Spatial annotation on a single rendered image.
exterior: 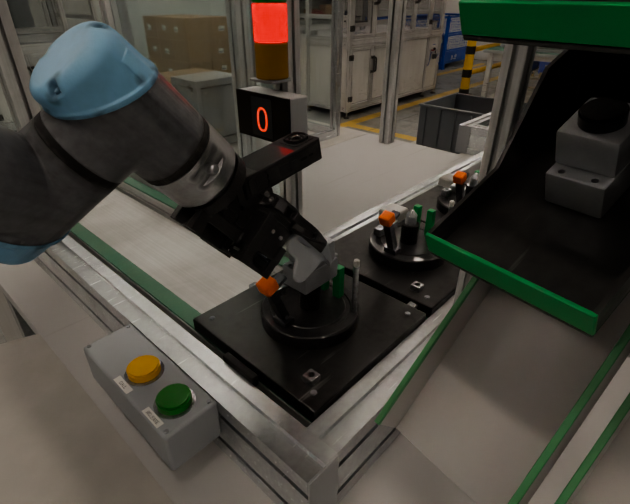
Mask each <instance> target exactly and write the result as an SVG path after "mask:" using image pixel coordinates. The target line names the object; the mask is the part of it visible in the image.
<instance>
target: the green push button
mask: <svg viewBox="0 0 630 504"><path fill-rule="evenodd" d="M155 402H156V406H157V409H158V411H159V412H160V413H161V414H164V415H168V416H172V415H177V414H180V413H182V412H183V411H185V410H186V409H187V408H188V407H189V406H190V404H191V402H192V394H191V390H190V388H189V387H188V386H187V385H185V384H180V383H176V384H171V385H168V386H166V387H164V388H163V389H162V390H161V391H160V392H159V393H158V394H157V396H156V400H155Z"/></svg>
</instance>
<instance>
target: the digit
mask: <svg viewBox="0 0 630 504"><path fill-rule="evenodd" d="M250 97H251V111H252V125H253V134H256V135H259V136H263V137H266V138H270V139H273V128H272V107H271V100H270V99H266V98H261V97H256V96H252V95H250Z"/></svg>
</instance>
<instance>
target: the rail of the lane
mask: <svg viewBox="0 0 630 504"><path fill-rule="evenodd" d="M34 261H35V262H36V263H37V264H38V265H39V266H40V267H41V268H42V269H43V270H44V271H45V272H46V273H47V274H48V275H49V276H50V277H51V278H52V279H53V280H54V281H55V282H56V283H57V284H58V285H59V286H60V287H61V288H62V289H63V290H64V291H65V292H66V293H67V294H68V295H69V296H70V297H71V298H72V299H73V300H74V301H75V302H76V303H77V304H78V305H79V306H80V307H81V308H82V309H83V310H84V311H85V312H86V313H87V314H88V315H89V316H90V317H91V318H92V319H93V320H94V321H95V322H96V323H97V324H98V326H99V327H100V328H101V329H102V330H103V331H104V332H105V333H106V334H107V335H109V334H111V333H113V332H115V331H117V330H119V329H121V328H123V327H125V326H127V325H129V324H131V325H133V326H134V327H135V328H136V329H137V330H138V331H139V332H140V333H142V334H143V335H144V336H145V337H146V338H147V339H148V340H149V341H150V342H151V343H152V344H154V345H155V346H156V347H157V348H158V349H159V350H160V351H161V352H162V353H163V354H165V355H166V356H167V357H168V358H169V359H170V360H171V361H172V362H173V363H174V364H175V365H177V366H178V367H179V368H180V369H181V370H182V371H183V372H184V373H185V374H186V375H187V376H189V377H190V378H191V379H192V380H193V381H194V382H195V383H196V384H197V385H198V386H199V387H201V388H202V389H203V390H204V391H205V392H206V393H207V394H208V395H209V396H210V397H212V398H213V399H214V400H215V401H216V403H217V409H218V415H219V421H220V427H221V434H220V435H219V436H218V437H217V438H216V439H214V440H213V442H214V443H215V444H216V445H217V446H218V447H219V448H220V449H221V450H222V451H223V452H224V453H225V454H226V455H227V456H228V457H229V458H230V459H231V460H232V461H233V462H234V463H235V464H236V465H237V466H238V467H239V468H240V469H241V470H242V471H243V472H244V473H245V474H246V475H247V476H248V477H249V478H250V479H251V480H252V481H253V482H254V483H255V484H256V485H257V486H258V487H259V488H260V489H261V490H262V491H263V492H264V493H265V494H266V495H267V496H268V497H269V498H270V499H271V500H272V501H273V502H274V503H275V504H337V493H338V471H339V454H337V452H336V451H334V450H333V449H332V448H331V447H329V446H328V445H327V444H326V443H325V442H323V441H322V440H321V439H320V438H318V437H317V436H316V435H315V434H313V433H312V432H311V431H310V430H308V429H307V428H306V427H305V426H304V425H302V424H301V423H300V422H299V421H297V420H296V419H295V418H294V417H292V416H291V415H290V414H289V413H287V412H286V411H285V410H284V409H283V408H281V407H280V406H279V405H278V404H276V403H275V402H274V401H273V400H271V399H270V398H269V397H268V396H266V395H265V394H264V393H263V392H262V391H260V390H259V389H258V388H257V387H256V386H257V385H258V375H257V374H256V373H255V372H253V371H252V370H251V369H250V368H248V367H247V366H246V365H244V364H243V363H242V362H241V361H239V360H238V359H237V358H235V357H234V356H233V355H232V354H230V353H229V352H227V353H226V354H224V355H223V360H222V359H221V358H220V357H218V356H217V355H216V354H215V353H213V352H212V351H211V350H210V349H208V348H207V347H206V346H205V345H204V344H202V343H201V342H200V341H199V340H197V339H196V338H195V337H194V336H192V335H191V334H190V333H189V332H187V331H186V330H185V329H184V328H183V327H181V326H180V325H179V324H178V323H176V322H175V321H174V320H173V319H171V318H170V317H169V316H168V315H166V314H165V313H164V312H163V311H162V310H160V309H159V308H158V307H157V306H155V305H154V304H153V303H152V302H150V301H149V300H148V299H147V298H145V297H144V296H143V295H142V294H141V293H139V292H138V291H137V290H136V289H134V288H133V287H132V286H131V285H129V284H128V283H127V282H126V281H124V280H123V279H122V278H121V277H120V276H118V275H117V274H116V273H115V272H113V271H112V270H111V269H110V268H108V267H107V266H106V265H105V264H103V263H102V262H101V261H100V260H99V259H97V258H96V257H95V256H94V255H92V254H91V253H90V252H89V251H87V250H86V249H85V248H84V247H82V246H81V245H80V244H79V243H78V242H76V241H75V240H74V239H73V238H71V237H70V236H69V235H67V236H66V237H65V238H64V239H62V240H61V241H60V242H58V243H57V244H55V245H52V246H50V247H49V248H48V249H47V250H45V251H44V252H43V253H42V254H40V255H39V256H38V257H37V258H35V259H34Z"/></svg>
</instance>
